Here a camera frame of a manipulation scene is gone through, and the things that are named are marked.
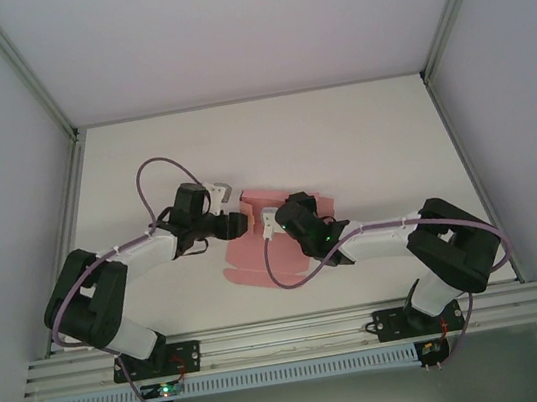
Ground pink paper box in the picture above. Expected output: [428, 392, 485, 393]
[210, 175, 348, 297]

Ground small green circuit board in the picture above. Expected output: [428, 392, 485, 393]
[418, 340, 444, 359]

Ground circuit board with green light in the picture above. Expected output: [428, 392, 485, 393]
[141, 379, 185, 402]

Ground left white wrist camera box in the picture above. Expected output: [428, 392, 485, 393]
[201, 178, 237, 217]

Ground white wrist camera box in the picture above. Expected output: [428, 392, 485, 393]
[201, 178, 237, 217]
[257, 203, 283, 242]

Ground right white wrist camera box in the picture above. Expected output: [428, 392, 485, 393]
[257, 203, 283, 242]

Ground aluminium mounting rail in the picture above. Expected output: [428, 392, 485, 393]
[18, 277, 537, 400]

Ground left aluminium table side rail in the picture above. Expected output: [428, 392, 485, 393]
[11, 132, 115, 358]

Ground aluminium table side rail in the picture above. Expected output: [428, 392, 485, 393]
[424, 71, 522, 293]
[11, 132, 115, 358]

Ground aluminium back frame bar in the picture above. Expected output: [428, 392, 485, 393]
[73, 68, 426, 132]

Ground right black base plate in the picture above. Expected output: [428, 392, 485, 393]
[371, 298, 467, 346]

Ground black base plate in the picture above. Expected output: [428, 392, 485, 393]
[109, 339, 205, 386]
[371, 298, 467, 346]

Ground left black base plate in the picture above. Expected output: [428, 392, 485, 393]
[109, 339, 205, 386]

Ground slotted grey cable duct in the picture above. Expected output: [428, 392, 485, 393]
[45, 344, 420, 402]

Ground left red wire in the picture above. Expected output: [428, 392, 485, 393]
[171, 354, 191, 383]

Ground red wire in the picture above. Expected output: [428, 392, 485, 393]
[434, 317, 453, 342]
[171, 354, 191, 383]

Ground right red wire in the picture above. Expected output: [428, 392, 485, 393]
[434, 317, 453, 342]

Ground right aluminium table side rail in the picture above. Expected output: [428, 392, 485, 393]
[424, 71, 522, 293]

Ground left aluminium frame post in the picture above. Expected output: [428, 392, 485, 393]
[0, 0, 84, 151]

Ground aluminium frame post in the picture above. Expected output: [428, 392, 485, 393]
[408, 0, 513, 86]
[0, 0, 84, 151]

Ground right aluminium frame post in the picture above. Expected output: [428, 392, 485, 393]
[408, 0, 513, 86]

